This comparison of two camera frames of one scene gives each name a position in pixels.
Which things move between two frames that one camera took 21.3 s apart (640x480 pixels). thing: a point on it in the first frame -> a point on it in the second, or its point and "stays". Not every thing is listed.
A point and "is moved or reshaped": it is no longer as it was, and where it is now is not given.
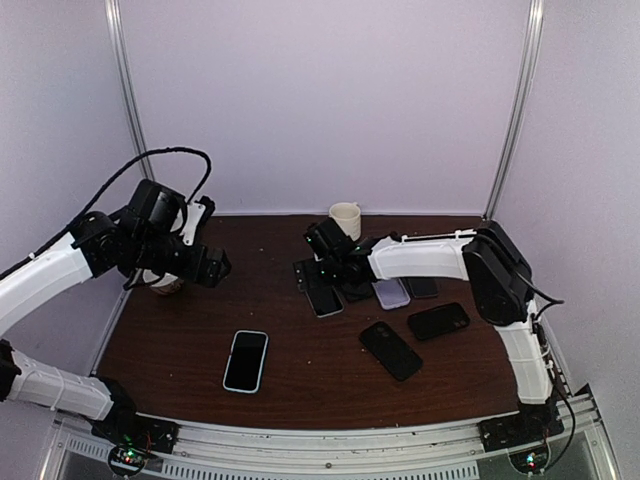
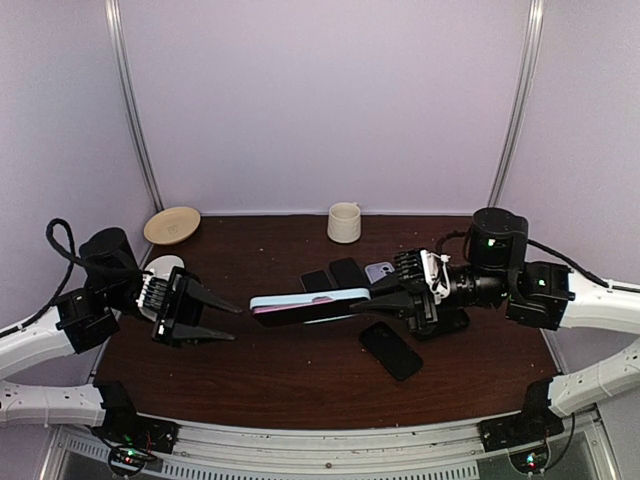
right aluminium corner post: x=518 y=106 stays
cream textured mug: x=348 y=216 stays
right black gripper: x=315 y=279 -> x=417 y=304
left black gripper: x=210 y=277 -> x=179 y=319
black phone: x=325 y=300 is moved or reshaped
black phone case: x=390 y=350 stays
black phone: x=438 y=320 stays
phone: x=246 y=361 -> x=321 y=309
